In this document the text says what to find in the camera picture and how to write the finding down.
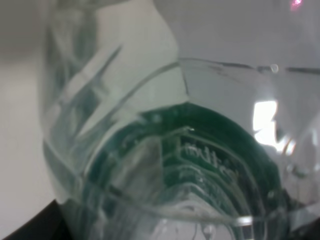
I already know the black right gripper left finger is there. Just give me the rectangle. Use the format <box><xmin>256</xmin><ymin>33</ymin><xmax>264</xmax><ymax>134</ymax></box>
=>
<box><xmin>3</xmin><ymin>200</ymin><xmax>73</xmax><ymax>240</ymax></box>

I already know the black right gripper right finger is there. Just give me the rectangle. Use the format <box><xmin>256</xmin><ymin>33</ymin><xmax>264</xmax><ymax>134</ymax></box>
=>
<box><xmin>282</xmin><ymin>190</ymin><xmax>318</xmax><ymax>233</ymax></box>

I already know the clear bottle with green label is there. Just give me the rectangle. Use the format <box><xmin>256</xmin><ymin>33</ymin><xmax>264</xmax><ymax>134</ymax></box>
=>
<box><xmin>40</xmin><ymin>0</ymin><xmax>320</xmax><ymax>240</ymax></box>

